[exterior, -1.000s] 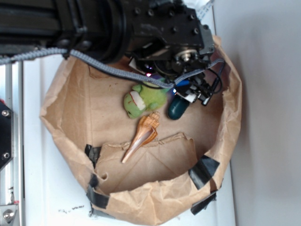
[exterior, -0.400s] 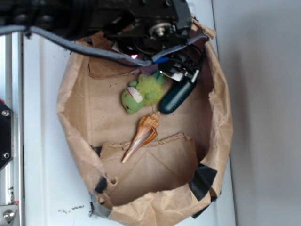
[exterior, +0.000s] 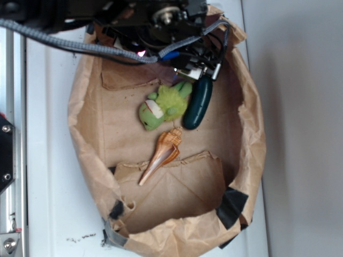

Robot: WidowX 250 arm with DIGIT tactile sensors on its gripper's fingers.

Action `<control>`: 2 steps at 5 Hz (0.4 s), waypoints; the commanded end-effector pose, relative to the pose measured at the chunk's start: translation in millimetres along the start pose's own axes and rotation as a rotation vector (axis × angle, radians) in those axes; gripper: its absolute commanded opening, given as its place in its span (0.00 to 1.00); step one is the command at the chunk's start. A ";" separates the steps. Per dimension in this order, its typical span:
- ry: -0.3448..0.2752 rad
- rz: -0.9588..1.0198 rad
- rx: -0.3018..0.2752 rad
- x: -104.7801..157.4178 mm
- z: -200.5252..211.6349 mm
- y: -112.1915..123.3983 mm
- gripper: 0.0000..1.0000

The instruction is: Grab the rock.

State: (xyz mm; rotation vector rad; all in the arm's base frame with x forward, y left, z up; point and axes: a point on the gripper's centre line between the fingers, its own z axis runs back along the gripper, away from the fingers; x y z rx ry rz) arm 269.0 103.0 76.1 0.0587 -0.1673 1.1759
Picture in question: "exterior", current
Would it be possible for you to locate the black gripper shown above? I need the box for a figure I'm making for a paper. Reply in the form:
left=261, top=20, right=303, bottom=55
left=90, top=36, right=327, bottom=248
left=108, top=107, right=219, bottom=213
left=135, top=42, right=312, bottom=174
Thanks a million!
left=95, top=1, right=222, bottom=80

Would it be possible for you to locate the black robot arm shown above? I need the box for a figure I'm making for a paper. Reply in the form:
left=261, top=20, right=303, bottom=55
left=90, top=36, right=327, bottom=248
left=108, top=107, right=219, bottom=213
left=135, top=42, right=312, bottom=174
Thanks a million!
left=1, top=1, right=227, bottom=80

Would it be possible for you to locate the green plush frog toy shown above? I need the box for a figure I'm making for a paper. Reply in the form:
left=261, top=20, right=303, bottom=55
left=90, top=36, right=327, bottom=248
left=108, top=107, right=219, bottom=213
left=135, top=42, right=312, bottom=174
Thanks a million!
left=138, top=81, right=192, bottom=131

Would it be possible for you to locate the dark green plastic cucumber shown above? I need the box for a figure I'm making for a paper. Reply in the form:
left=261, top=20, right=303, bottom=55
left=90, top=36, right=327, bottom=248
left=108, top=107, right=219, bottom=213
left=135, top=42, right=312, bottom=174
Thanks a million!
left=183, top=75, right=213, bottom=130

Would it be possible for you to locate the orange spiral seashell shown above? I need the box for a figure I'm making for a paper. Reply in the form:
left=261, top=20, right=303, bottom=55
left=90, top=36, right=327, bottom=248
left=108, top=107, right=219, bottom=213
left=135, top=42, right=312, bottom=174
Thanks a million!
left=138, top=127, right=183, bottom=186

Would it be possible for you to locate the brown paper bag tray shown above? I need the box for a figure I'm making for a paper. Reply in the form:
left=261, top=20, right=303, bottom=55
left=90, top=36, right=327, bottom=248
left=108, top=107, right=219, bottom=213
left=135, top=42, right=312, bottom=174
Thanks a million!
left=68, top=24, right=266, bottom=256

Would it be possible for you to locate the grey braided cable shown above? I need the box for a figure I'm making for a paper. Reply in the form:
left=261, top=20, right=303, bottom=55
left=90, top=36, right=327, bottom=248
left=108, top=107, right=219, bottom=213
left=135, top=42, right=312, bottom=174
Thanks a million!
left=0, top=18, right=231, bottom=65

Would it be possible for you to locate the black mounting bracket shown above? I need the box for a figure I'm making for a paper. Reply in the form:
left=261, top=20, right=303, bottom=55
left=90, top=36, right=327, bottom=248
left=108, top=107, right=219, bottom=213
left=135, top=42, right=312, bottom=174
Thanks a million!
left=0, top=113, right=14, bottom=194

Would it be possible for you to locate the aluminium frame rail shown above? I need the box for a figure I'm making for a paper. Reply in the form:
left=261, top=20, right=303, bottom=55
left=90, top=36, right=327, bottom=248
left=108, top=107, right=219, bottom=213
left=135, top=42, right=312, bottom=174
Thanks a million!
left=1, top=28, right=28, bottom=256

